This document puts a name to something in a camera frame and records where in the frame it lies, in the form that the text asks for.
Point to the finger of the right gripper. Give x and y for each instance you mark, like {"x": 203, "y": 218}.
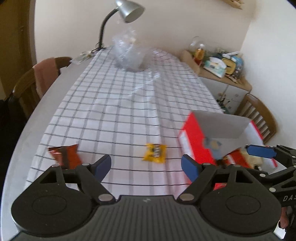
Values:
{"x": 260, "y": 151}

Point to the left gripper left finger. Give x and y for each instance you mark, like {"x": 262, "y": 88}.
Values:
{"x": 91, "y": 176}

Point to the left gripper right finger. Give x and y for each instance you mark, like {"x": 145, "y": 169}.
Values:
{"x": 200, "y": 176}

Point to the orange brown foil snack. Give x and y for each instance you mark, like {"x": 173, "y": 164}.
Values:
{"x": 66, "y": 156}

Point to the light blue snack packet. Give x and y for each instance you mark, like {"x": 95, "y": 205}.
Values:
{"x": 214, "y": 148}

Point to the yellow snack packet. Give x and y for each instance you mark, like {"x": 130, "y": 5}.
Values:
{"x": 155, "y": 153}

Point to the cream white snack bag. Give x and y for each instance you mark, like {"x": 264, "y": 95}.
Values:
{"x": 251, "y": 161}

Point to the large red snack bag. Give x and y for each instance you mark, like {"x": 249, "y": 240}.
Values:
{"x": 237, "y": 157}

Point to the person left hand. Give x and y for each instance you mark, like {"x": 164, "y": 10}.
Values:
{"x": 284, "y": 222}

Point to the red cardboard box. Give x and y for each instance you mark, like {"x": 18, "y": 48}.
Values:
{"x": 220, "y": 139}

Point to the wooden chair right side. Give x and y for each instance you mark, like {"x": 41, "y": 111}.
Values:
{"x": 253, "y": 108}

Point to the wooden chair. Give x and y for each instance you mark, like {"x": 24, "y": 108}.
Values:
{"x": 253, "y": 108}
{"x": 25, "y": 89}

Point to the white wooden cabinet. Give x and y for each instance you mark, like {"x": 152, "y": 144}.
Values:
{"x": 223, "y": 89}

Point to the white black checkered tablecloth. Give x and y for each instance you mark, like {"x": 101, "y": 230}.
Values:
{"x": 111, "y": 111}

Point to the yellow box on cabinet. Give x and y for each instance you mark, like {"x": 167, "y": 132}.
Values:
{"x": 230, "y": 66}

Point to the tissue box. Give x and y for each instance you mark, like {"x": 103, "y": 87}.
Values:
{"x": 216, "y": 66}

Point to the wooden chair left side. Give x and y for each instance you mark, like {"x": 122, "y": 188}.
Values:
{"x": 25, "y": 89}

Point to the pink cloth on chair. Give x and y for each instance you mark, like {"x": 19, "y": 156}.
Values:
{"x": 45, "y": 72}

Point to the glass jar orange contents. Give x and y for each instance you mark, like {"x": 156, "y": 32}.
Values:
{"x": 198, "y": 49}

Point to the clear plastic bag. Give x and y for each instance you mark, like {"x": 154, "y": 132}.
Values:
{"x": 130, "y": 54}

